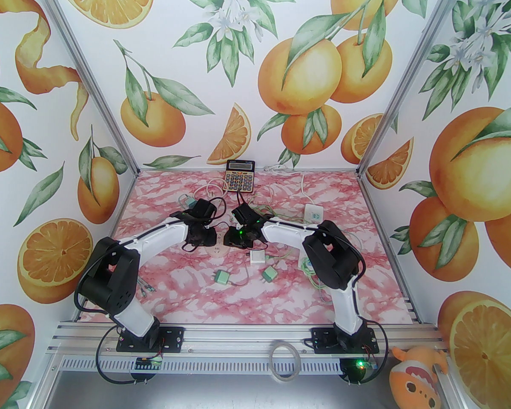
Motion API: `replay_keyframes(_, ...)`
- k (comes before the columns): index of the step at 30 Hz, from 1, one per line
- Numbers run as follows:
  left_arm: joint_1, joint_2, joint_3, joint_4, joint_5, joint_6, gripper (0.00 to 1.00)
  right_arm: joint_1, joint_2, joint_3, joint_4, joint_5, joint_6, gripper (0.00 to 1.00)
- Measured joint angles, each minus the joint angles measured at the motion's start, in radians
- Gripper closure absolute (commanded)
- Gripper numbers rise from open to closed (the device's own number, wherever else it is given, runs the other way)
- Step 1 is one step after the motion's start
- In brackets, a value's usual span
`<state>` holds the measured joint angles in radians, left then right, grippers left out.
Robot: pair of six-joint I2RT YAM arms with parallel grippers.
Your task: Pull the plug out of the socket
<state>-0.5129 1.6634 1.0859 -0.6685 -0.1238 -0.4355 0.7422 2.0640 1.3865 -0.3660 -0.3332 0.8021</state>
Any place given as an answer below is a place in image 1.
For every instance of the orange plush toy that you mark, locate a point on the orange plush toy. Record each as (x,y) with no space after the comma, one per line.
(413,377)

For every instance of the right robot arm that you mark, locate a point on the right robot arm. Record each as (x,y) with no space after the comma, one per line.
(281,230)

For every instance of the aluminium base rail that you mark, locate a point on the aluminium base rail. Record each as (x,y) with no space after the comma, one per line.
(238,335)

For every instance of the green charger plug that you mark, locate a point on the green charger plug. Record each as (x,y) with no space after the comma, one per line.
(221,276)
(269,273)

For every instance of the white power strip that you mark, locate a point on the white power strip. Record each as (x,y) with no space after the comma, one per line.
(311,211)
(217,252)

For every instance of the aluminium table edge rail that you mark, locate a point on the aluminium table edge rail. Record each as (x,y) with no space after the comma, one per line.
(389,245)

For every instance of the small controller board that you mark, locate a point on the small controller board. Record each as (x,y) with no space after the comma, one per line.
(357,369)
(147,364)

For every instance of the aluminium frame post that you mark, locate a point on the aluminium frame post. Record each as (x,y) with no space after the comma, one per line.
(85,70)
(410,75)

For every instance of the black desk calculator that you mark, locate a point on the black desk calculator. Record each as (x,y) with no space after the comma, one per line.
(239,181)

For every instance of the teal charger plug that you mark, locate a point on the teal charger plug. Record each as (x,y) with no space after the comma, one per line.
(190,202)

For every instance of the clear tape roll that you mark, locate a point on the clear tape roll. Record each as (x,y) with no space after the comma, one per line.
(271,362)

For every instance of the white square adapter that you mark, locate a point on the white square adapter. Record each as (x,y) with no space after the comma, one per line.
(258,257)

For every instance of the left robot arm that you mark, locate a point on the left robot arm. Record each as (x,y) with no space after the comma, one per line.
(153,237)

